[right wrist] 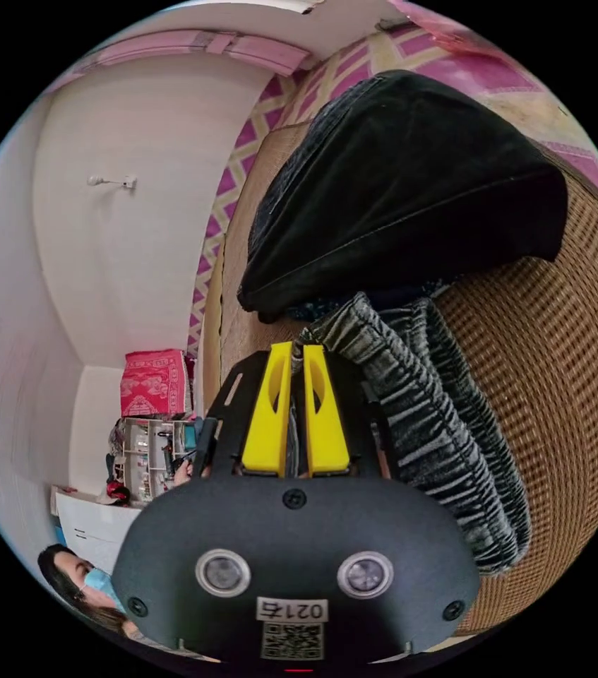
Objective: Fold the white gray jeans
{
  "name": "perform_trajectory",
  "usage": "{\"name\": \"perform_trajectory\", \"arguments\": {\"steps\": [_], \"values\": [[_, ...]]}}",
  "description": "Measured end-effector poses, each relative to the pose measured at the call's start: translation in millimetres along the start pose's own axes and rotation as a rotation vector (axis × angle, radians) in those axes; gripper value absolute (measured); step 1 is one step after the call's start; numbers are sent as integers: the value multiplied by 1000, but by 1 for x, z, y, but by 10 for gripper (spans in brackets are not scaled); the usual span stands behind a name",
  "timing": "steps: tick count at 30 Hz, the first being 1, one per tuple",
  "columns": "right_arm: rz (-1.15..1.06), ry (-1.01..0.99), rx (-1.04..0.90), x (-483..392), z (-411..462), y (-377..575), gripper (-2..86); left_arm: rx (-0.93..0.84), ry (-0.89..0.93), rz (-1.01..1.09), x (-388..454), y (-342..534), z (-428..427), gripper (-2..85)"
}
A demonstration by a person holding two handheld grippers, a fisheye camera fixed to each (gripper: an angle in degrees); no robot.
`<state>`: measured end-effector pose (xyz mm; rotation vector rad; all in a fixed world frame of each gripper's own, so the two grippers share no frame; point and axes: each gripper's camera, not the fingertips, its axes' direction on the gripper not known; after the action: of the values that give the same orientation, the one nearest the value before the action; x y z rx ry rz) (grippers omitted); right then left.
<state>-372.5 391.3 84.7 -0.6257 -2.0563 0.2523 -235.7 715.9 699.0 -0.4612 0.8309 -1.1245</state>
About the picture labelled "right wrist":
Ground white wall lamp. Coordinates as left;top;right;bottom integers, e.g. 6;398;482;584
86;174;138;192

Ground bed with woven mat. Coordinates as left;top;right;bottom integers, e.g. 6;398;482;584
186;0;598;638

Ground white shelf with small items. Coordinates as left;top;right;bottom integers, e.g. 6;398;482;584
107;415;200;504

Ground white cupboard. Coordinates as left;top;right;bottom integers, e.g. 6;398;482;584
50;484;147;576

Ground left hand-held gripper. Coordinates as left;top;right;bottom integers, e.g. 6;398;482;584
191;417;221;480

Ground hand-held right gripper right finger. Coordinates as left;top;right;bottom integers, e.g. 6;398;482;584
303;345;351;477

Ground person's body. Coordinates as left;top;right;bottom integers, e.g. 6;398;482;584
37;542;143;643

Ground black gray washed jeans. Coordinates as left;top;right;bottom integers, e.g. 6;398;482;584
237;69;568;577

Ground red patterned bundle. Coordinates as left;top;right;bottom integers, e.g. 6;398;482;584
120;349;192;420

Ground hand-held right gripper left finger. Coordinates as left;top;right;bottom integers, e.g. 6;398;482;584
241;341;294;476

